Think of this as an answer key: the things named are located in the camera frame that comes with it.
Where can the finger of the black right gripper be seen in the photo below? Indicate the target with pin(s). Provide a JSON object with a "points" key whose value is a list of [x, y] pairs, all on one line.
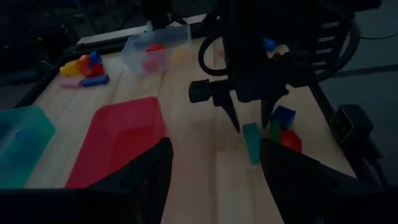
{"points": [[266, 110], [229, 107]]}

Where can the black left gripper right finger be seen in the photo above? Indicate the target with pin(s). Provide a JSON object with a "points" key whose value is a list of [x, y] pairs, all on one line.
{"points": [[311, 193]]}

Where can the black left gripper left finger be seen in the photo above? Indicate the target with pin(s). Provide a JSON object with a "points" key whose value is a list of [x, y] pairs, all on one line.
{"points": [[146, 186]]}

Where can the small blue block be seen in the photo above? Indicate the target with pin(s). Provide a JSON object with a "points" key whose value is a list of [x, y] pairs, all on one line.
{"points": [[283, 116], [95, 58]]}

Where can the short green block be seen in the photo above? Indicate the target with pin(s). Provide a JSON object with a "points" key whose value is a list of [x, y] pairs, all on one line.
{"points": [[274, 130]]}

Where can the long green block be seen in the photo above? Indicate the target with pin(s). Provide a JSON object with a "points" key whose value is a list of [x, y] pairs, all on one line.
{"points": [[252, 143]]}

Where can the large red block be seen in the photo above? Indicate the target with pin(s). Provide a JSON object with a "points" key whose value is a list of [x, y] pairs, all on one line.
{"points": [[155, 48], [154, 62]]}

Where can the long red block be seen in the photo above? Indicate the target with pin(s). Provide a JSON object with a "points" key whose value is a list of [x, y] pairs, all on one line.
{"points": [[94, 70]]}

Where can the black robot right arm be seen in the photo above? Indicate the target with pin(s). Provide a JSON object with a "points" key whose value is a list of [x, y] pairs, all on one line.
{"points": [[298, 18]]}

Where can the large blue block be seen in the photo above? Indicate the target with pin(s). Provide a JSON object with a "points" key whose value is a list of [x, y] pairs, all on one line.
{"points": [[270, 44]]}

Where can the red translucent plastic bin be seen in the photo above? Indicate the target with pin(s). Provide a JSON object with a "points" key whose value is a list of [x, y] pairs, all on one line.
{"points": [[118, 140]]}

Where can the clear frosted plastic bin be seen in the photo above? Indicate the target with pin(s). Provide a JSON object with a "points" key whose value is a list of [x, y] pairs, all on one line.
{"points": [[133, 59]]}

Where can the teal translucent plastic bin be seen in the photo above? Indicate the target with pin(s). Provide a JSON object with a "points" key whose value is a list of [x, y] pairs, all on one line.
{"points": [[31, 161]]}

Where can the small orange block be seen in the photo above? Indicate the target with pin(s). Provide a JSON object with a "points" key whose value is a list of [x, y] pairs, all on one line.
{"points": [[83, 61]]}

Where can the black table-level camera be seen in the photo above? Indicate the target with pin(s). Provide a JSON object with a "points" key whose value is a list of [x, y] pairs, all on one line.
{"points": [[354, 123]]}

